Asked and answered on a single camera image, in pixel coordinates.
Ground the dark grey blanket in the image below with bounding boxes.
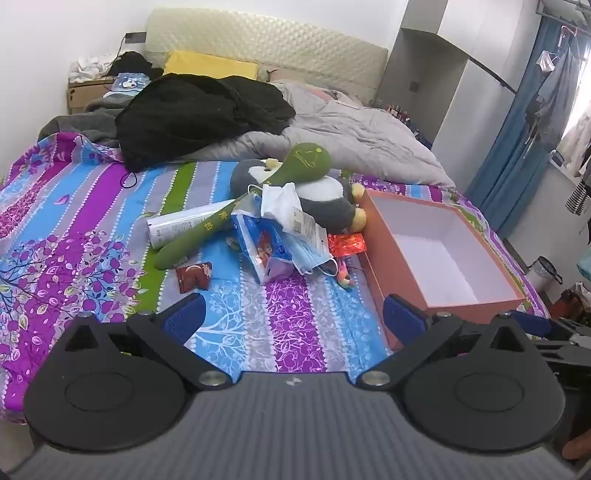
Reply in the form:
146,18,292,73
38,95,139,144

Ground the blue printed plastic packet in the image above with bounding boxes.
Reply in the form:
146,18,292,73
231,215,296,284

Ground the light grey duvet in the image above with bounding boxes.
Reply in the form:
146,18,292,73
182,80,455,188

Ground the black white striped garment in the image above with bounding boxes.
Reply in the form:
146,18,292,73
566,178,591,217

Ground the brown cardboard box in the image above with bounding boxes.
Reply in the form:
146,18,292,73
67,78,116,116

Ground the grey wardrobe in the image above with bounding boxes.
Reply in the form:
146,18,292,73
372,0,472,148

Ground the floral striped bedsheet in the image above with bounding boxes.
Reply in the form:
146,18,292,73
0,131,550,423

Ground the orange cardboard box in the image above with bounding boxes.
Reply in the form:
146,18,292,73
358,188,526,352

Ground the white cloth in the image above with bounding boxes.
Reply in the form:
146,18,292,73
69,54,116,84

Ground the red suitcase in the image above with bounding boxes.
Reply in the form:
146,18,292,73
551,288,587,319

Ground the metal clothes rack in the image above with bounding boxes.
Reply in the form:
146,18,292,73
536,0,591,24

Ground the yellow pillow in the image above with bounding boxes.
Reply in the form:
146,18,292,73
163,50,259,84

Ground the white tube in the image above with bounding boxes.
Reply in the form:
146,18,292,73
147,200,236,249

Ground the grey penguin plush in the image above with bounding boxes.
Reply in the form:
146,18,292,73
229,158,368,234

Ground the person's right hand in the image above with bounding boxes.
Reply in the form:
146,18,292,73
564,436,591,464

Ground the cream quilted headboard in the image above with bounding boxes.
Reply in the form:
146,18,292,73
145,7,389,104

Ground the red foil packet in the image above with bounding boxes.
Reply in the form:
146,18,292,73
328,233,367,258

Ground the dark red snack packet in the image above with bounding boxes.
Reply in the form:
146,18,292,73
177,261,213,295

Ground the white tissue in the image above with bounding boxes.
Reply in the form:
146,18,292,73
261,182,301,232

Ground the row of small bottles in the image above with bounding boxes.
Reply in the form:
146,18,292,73
383,104,422,139

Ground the green plush massage hammer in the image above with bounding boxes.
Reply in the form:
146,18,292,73
154,142,332,271

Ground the hanging white coat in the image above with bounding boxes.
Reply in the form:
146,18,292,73
561,115,591,181

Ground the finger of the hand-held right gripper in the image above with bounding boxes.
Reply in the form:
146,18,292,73
510,313,591,344
526,339,591,370

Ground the white trash bin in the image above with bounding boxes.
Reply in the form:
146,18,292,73
526,256,563,294

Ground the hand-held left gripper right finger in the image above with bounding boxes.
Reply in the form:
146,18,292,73
355,294,527,388

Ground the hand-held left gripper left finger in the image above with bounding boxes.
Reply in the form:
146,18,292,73
62,293,236,388

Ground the black bag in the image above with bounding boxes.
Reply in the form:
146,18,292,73
108,51,163,79

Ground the blue curtain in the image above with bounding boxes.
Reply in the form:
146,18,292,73
464,14,575,238

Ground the blue cartoon printed bag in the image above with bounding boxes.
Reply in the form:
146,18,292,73
104,72,151,99

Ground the light blue face mask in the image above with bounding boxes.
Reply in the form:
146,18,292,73
291,226,341,278

